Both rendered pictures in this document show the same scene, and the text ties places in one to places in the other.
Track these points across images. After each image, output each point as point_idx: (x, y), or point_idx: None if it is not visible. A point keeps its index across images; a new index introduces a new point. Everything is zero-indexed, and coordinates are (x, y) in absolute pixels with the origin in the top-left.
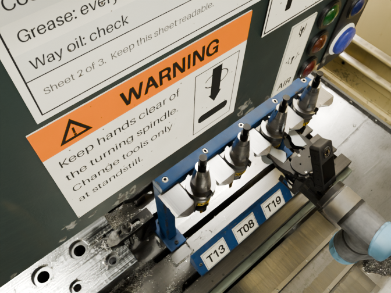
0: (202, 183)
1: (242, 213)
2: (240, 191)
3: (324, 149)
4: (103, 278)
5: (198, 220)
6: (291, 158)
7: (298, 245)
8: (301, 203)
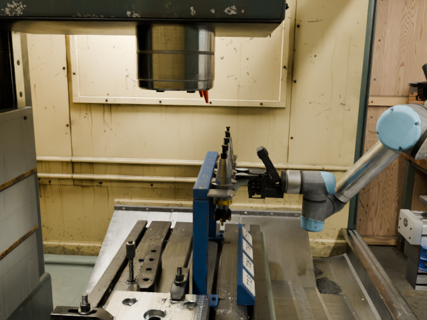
0: (229, 172)
1: (238, 254)
2: (215, 268)
3: (264, 148)
4: (199, 315)
5: (211, 286)
6: (249, 173)
7: (279, 296)
8: (260, 249)
